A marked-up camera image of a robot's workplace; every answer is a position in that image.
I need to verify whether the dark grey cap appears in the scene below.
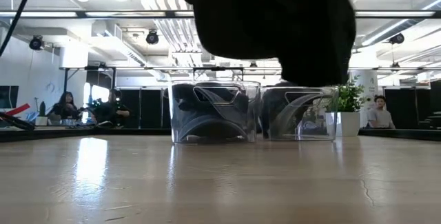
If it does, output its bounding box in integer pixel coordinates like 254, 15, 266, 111
261, 81, 327, 139

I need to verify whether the dark monitor screen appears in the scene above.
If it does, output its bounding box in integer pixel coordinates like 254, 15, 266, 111
0, 85, 20, 110

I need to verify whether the small cactus in white pot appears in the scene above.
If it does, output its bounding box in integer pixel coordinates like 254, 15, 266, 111
35, 100, 49, 127

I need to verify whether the person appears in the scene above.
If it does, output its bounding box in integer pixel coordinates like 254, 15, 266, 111
366, 94, 396, 130
47, 91, 83, 123
91, 88, 131, 128

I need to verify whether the black ceiling spotlight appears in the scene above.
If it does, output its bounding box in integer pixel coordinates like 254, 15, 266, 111
28, 34, 45, 52
389, 32, 406, 45
145, 30, 161, 45

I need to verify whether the black partition panel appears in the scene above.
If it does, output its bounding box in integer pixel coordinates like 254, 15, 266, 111
119, 88, 172, 129

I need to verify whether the clear plastic bin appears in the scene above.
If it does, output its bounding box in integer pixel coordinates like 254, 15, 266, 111
167, 80, 262, 145
260, 85, 339, 141

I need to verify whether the green plant in white pot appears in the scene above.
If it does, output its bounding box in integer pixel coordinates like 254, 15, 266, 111
325, 75, 367, 137

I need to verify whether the black background station frame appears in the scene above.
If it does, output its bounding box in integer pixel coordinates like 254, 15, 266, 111
60, 65, 118, 128

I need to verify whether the black hanging cable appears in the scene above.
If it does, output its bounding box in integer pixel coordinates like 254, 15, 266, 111
0, 0, 39, 57

